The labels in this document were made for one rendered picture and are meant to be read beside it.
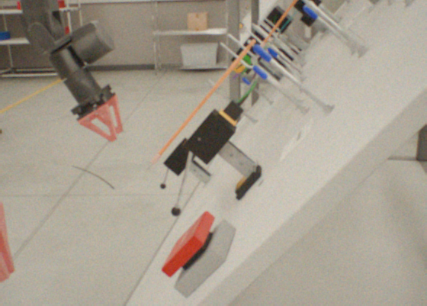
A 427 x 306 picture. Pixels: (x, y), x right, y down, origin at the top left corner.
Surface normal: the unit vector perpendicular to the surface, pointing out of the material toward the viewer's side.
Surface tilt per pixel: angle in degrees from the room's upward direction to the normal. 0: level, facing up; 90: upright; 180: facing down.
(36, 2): 90
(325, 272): 0
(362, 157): 90
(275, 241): 90
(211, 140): 83
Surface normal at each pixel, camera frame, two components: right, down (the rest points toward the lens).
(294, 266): -0.03, -0.95
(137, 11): -0.04, 0.32
